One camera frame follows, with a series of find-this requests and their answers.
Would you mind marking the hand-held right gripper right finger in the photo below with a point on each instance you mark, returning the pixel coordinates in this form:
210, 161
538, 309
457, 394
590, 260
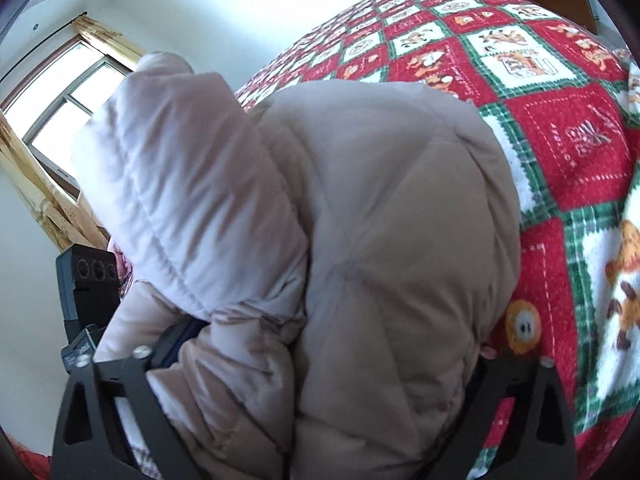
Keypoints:
495, 377

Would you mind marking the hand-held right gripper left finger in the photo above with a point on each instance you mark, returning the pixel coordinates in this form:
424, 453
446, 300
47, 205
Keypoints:
181, 336

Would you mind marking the beige puffer jacket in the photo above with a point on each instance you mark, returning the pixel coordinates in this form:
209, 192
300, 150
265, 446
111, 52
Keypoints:
350, 240

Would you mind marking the pink cloth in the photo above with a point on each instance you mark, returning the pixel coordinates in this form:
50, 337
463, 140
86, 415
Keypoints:
123, 266

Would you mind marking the yellow curtain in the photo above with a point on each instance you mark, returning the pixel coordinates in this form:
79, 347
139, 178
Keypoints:
112, 40
40, 195

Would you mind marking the window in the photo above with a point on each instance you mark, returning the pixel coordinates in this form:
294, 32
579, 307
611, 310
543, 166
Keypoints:
65, 105

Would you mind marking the red checkered printed blanket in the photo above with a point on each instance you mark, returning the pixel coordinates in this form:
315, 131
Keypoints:
560, 125

